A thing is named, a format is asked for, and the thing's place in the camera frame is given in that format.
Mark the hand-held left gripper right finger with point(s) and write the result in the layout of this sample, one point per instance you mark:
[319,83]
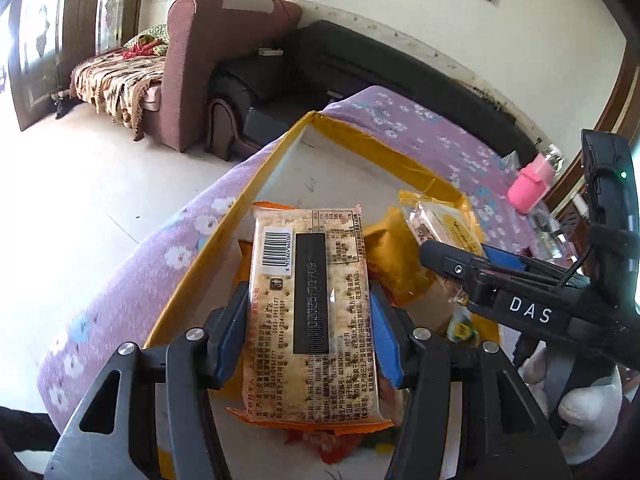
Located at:
[387,345]

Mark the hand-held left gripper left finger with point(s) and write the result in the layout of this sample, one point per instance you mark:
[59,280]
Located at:
[230,340]

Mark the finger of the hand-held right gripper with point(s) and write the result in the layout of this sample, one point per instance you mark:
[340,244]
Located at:
[510,260]
[450,260]

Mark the yellow cracker packet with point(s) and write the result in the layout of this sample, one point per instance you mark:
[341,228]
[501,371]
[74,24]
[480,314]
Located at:
[440,220]

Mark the barcode cracker packet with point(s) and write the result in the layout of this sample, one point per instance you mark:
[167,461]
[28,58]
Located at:
[280,310]

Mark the yellow-taped cardboard box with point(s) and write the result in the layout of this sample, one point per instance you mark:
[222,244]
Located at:
[300,160]

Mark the person's right hand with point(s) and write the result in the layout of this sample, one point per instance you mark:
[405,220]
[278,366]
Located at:
[590,410]

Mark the yellow foil pouch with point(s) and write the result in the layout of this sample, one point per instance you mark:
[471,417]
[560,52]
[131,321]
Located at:
[395,255]

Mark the pink knit-sleeved bottle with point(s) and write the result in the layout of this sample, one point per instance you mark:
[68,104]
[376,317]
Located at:
[530,185]

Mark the purple floral tablecloth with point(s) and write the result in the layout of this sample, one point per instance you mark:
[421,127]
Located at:
[150,270]

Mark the black sofa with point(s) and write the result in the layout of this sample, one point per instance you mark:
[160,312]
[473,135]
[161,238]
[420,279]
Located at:
[350,65]

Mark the person's dark clothing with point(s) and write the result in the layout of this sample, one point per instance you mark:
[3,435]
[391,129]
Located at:
[22,445]

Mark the white remote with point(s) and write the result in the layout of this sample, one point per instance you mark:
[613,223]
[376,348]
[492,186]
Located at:
[270,51]

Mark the patterned brown blanket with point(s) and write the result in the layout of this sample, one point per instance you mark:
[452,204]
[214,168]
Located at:
[115,85]

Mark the dark shoes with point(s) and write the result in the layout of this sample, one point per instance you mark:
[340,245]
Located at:
[61,100]

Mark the brown armchair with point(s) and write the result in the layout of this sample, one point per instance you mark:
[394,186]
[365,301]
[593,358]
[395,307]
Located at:
[200,45]

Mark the green floral pillow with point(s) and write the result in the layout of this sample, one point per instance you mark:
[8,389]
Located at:
[150,40]

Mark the wooden glass door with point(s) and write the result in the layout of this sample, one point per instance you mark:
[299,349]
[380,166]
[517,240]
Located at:
[75,20]

